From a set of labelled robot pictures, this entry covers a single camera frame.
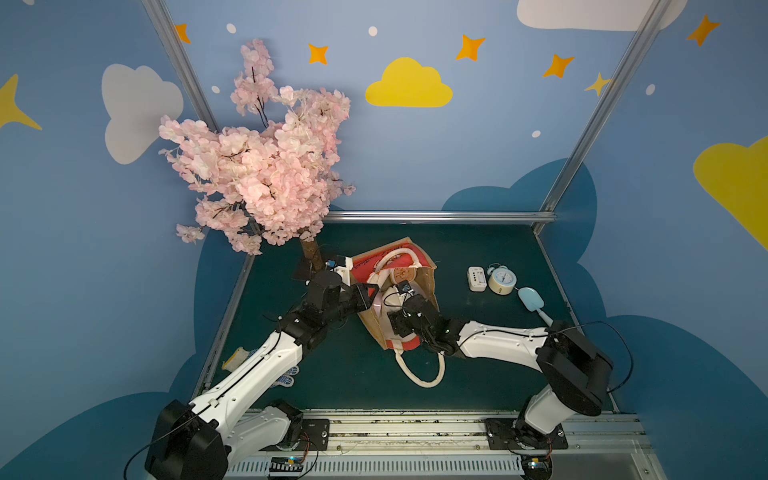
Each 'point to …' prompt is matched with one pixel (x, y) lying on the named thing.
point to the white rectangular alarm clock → (477, 278)
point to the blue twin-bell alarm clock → (501, 280)
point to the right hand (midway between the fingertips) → (402, 305)
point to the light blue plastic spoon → (534, 302)
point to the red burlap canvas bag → (402, 272)
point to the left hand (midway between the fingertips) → (379, 284)
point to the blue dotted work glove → (287, 379)
